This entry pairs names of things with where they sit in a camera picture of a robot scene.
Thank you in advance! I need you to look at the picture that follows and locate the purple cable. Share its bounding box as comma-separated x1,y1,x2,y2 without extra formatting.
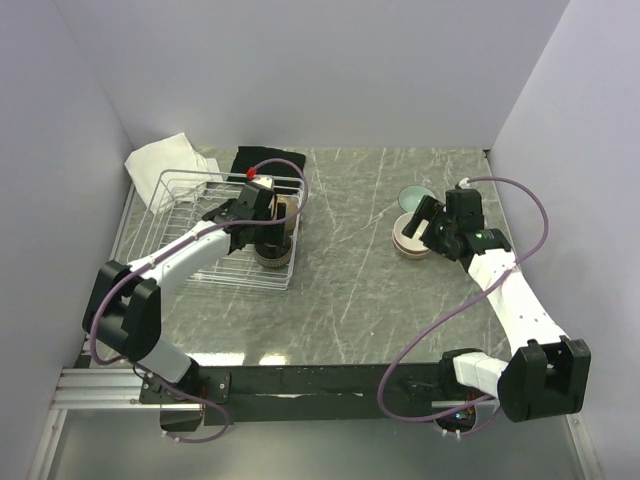
88,158,310,445
377,175,551,436

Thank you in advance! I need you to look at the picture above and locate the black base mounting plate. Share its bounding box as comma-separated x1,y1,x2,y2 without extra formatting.
137,362,496,431

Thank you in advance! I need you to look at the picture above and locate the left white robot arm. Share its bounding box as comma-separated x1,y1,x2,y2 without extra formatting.
83,176,293,402

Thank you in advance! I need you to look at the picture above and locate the tan ceramic bowl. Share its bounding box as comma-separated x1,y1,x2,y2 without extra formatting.
274,196,298,235

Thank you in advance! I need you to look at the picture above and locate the white folded cloth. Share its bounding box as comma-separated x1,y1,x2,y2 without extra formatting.
125,132,222,214

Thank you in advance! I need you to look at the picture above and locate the dark red bowl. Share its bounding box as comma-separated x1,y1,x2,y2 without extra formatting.
392,235,430,260

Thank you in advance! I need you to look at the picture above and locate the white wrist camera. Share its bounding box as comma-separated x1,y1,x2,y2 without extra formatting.
456,177,473,190
246,167,274,190

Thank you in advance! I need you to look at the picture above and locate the dark brown patterned bowl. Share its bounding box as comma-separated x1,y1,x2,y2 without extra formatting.
253,239,293,269

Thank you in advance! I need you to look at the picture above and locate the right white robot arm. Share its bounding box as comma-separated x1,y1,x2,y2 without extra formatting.
402,188,591,422

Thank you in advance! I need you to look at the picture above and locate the white wire dish rack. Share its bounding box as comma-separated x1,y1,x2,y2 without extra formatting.
124,170,305,292

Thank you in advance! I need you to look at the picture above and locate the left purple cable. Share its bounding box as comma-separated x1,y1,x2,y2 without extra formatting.
88,158,310,445

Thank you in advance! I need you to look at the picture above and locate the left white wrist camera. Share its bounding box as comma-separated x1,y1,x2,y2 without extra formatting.
246,167,274,190

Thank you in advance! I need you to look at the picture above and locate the beige floral bowl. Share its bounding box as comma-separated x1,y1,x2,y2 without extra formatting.
392,213,429,249

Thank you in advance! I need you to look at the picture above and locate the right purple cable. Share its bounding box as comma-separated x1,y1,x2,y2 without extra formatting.
377,175,551,436

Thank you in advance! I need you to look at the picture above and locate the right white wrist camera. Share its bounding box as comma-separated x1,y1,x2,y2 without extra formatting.
456,177,473,190

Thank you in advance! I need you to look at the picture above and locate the light blue bowl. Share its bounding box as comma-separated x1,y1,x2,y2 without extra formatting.
398,185,436,213

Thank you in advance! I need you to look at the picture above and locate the black folded cloth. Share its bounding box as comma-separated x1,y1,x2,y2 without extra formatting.
227,145,307,195

